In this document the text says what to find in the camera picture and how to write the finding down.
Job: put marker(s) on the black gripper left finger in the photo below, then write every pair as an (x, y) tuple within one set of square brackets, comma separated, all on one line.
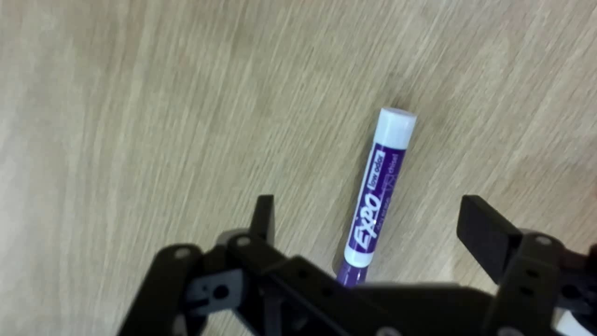
[(261, 281)]

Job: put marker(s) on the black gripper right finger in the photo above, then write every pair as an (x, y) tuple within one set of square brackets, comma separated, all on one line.
[(534, 281)]

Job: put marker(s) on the purple Expo marker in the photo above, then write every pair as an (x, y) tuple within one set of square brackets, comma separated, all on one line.
[(375, 194)]

